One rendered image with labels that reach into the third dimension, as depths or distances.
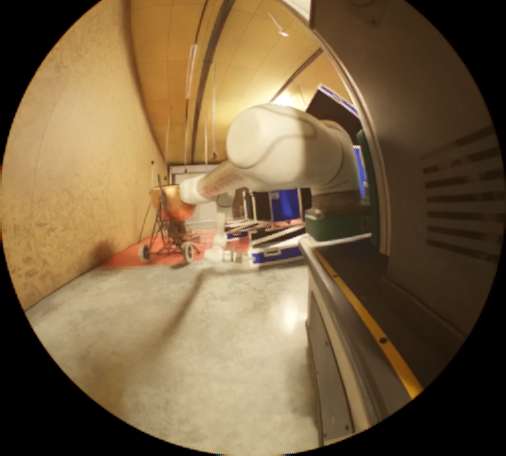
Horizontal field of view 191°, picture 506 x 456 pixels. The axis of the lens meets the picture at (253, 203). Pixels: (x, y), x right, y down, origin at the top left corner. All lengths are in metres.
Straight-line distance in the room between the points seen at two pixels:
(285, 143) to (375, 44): 0.19
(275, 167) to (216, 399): 0.55
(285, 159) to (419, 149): 0.17
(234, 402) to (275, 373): 0.14
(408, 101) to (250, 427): 0.58
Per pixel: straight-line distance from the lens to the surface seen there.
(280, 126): 0.22
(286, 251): 1.22
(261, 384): 0.50
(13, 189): 1.33
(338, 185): 0.40
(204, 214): 8.12
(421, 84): 0.18
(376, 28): 0.23
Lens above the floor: 0.46
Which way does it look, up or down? 2 degrees up
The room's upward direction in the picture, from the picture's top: 6 degrees counter-clockwise
